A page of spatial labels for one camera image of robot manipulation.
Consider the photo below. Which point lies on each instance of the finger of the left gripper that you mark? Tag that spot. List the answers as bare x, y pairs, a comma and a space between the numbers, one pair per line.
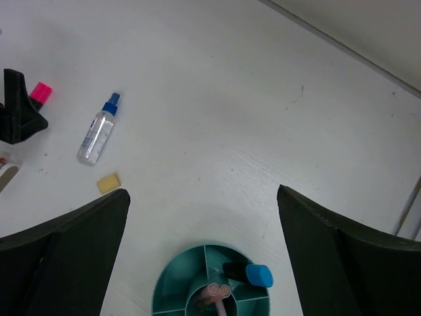
19, 118

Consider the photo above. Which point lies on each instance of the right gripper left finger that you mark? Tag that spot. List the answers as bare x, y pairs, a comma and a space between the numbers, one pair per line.
63, 266

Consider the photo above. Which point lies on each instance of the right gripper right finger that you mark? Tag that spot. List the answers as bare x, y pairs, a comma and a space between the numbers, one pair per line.
342, 267

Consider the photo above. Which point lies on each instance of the pink capped black highlighter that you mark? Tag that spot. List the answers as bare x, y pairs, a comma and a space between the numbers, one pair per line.
40, 94

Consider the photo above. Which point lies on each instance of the small clear spray bottle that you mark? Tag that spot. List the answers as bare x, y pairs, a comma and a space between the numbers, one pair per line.
99, 131

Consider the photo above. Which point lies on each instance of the blue capped black highlighter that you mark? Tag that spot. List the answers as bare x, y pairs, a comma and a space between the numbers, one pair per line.
249, 273

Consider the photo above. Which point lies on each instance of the orange pen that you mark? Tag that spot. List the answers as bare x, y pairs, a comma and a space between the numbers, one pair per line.
207, 295

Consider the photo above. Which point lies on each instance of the pink mini stapler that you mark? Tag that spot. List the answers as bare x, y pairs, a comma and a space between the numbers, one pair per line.
10, 165

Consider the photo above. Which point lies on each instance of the tan eraser block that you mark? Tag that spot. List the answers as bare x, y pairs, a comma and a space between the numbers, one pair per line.
109, 183

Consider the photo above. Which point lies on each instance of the teal round compartment organizer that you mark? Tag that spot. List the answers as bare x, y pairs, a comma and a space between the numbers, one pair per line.
181, 281

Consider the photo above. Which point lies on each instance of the aluminium side rail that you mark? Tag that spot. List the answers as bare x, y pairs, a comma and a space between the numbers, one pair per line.
407, 207

